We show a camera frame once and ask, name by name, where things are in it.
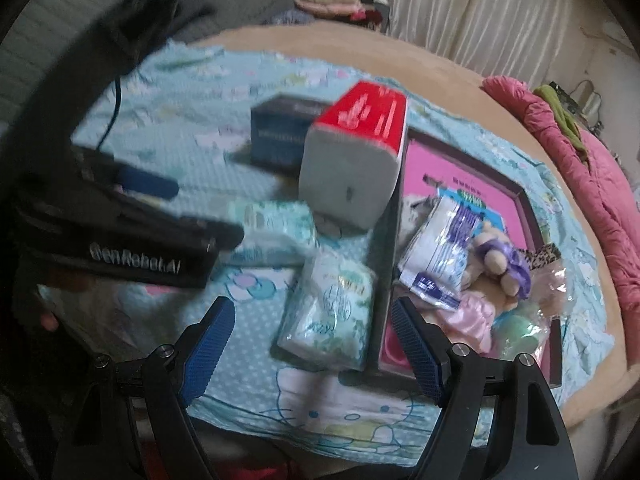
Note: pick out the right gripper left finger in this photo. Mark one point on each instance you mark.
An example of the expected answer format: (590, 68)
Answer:
(169, 379)

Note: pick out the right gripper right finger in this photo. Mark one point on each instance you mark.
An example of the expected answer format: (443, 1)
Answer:
(497, 420)

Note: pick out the beige teddy bear purple dress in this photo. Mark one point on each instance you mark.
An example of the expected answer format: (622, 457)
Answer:
(494, 265)

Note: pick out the green garment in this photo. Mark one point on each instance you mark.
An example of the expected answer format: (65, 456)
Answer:
(564, 120)

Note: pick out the stack of folded clothes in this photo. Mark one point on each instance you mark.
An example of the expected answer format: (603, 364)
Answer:
(370, 14)

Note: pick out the white blue wipes packet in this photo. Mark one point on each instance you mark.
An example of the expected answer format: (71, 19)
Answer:
(433, 264)

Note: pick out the leopard print scrunchie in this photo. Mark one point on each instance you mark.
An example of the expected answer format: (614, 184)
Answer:
(537, 259)

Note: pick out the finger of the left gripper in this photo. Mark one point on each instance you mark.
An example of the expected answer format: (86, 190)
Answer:
(206, 234)
(133, 179)

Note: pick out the red tissue pack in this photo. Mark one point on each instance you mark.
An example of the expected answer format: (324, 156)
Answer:
(353, 153)

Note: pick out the grey quilted headboard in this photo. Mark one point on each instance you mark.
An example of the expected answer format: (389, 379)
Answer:
(45, 28)

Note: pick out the pink quilt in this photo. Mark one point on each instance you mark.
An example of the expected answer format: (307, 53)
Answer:
(600, 189)

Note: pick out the pink plush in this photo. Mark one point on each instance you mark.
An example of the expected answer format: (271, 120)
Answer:
(549, 288)

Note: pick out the dark blue box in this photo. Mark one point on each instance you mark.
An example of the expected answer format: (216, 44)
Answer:
(278, 128)

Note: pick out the white curtain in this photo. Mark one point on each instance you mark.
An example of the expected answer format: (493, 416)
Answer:
(530, 40)

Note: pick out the hello kitty blue sheet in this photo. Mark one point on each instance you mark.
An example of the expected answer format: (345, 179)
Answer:
(186, 115)

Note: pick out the cluttered side table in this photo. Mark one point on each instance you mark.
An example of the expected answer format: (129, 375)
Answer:
(583, 103)

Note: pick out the green tissue packet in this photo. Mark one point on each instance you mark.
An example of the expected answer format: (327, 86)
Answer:
(327, 320)
(276, 232)

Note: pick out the beige bed blanket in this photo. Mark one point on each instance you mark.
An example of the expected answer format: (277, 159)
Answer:
(456, 89)

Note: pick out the green round soft object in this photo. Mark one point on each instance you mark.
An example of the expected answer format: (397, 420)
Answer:
(514, 333)

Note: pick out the pink tray box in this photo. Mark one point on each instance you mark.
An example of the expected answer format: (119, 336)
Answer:
(433, 168)

